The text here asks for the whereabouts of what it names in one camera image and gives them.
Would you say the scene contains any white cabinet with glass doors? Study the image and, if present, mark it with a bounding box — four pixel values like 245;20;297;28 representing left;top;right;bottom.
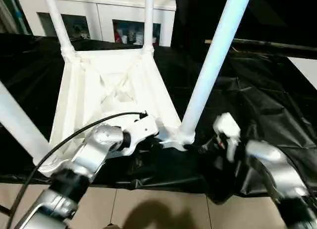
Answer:
17;0;178;47

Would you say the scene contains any white plastic table leg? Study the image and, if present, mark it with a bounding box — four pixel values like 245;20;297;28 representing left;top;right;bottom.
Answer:
43;0;76;58
142;0;156;54
181;0;253;145
0;82;52;165

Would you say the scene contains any white plastic table top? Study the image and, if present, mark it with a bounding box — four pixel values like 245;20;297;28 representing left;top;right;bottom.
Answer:
32;47;196;178

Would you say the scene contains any long dark tube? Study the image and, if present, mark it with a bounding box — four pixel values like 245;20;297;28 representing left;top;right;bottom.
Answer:
232;38;317;59

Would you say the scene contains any left arm thick black cable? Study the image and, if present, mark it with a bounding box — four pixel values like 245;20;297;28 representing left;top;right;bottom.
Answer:
6;111;149;229

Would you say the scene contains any grey curtain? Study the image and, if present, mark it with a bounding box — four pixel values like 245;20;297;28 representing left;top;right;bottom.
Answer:
0;0;19;33

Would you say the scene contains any white flat item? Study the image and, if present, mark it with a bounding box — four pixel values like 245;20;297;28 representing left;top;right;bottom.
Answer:
287;57;317;90

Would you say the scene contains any black shiny mat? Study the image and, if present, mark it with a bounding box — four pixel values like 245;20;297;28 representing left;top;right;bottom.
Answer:
0;32;317;205

